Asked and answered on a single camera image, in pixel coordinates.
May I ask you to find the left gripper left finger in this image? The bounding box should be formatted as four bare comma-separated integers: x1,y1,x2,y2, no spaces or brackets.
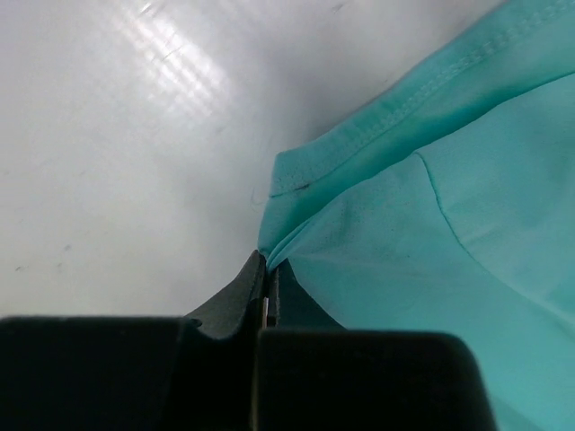
1,252,265,430

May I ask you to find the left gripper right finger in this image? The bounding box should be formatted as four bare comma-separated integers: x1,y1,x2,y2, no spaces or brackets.
258,263,496,430

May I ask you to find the teal t shirt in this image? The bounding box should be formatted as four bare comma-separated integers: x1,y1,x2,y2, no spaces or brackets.
258,1,574,430

